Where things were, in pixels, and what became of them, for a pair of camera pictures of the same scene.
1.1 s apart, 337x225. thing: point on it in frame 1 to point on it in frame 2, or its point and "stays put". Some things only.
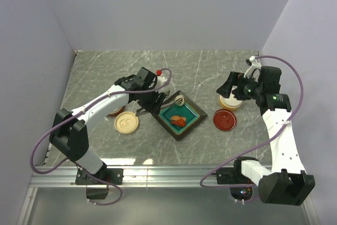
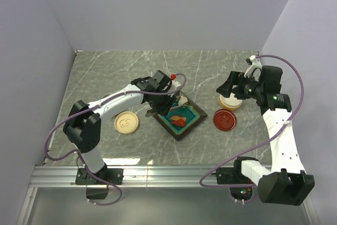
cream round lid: x=126 y=122 stays put
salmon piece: x=176 y=117 stays put
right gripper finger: x=235 y=78 stays put
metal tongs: x=169 y=104 to x=152 y=113
